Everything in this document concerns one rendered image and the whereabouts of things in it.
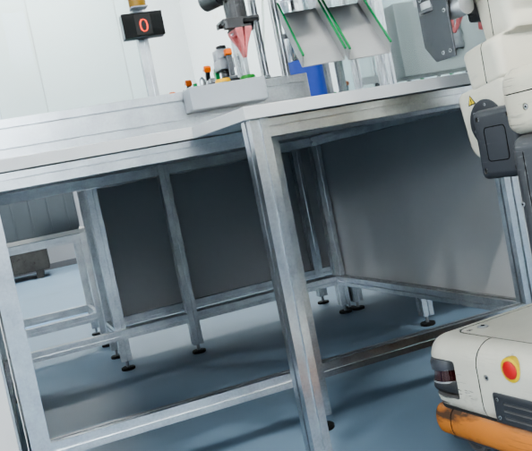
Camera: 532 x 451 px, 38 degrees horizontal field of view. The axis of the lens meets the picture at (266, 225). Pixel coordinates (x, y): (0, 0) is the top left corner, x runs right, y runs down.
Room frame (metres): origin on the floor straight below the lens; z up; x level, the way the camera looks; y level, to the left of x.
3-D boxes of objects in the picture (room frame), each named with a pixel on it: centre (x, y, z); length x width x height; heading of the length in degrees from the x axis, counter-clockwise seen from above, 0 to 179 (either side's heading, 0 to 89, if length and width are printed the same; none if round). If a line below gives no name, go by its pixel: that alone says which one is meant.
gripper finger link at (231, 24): (2.04, -0.02, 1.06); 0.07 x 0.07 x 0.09; 21
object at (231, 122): (2.18, -0.25, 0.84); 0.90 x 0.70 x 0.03; 116
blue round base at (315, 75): (3.21, -0.28, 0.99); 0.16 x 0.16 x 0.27
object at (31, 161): (2.68, 0.17, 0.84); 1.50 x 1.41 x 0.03; 109
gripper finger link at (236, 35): (2.05, -0.04, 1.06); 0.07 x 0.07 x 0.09; 21
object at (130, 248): (3.75, -0.26, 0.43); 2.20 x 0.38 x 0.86; 109
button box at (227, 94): (2.03, 0.04, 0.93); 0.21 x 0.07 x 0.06; 109
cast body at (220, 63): (2.27, 0.03, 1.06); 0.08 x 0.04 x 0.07; 20
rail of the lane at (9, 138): (2.03, 0.24, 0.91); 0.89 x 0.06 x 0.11; 109
